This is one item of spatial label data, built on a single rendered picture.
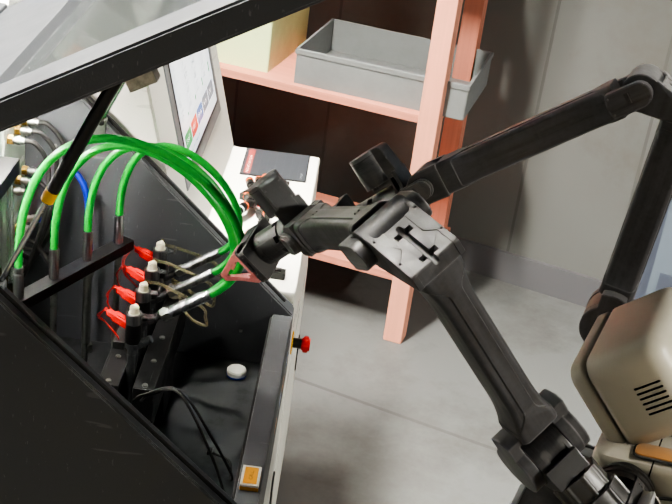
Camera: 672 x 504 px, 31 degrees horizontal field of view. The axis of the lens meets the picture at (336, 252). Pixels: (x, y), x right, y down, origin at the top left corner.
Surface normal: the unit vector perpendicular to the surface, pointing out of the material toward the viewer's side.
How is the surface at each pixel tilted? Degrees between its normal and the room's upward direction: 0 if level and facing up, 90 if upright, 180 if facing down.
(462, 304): 79
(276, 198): 60
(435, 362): 0
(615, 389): 90
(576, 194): 90
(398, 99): 90
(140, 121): 90
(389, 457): 0
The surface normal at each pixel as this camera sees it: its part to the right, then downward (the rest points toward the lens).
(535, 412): 0.48, 0.29
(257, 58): -0.32, 0.41
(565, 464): 0.16, -0.10
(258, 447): 0.12, -0.88
